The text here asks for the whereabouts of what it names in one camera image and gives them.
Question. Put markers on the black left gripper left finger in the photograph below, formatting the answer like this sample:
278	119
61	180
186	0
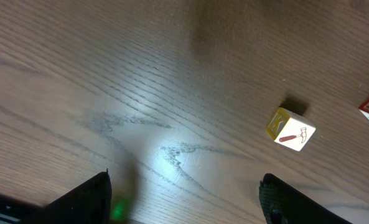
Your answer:
89	203

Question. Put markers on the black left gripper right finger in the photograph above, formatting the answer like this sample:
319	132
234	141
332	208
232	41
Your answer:
283	204

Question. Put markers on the wooden block hammer print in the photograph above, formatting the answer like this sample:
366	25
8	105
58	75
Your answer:
290	129

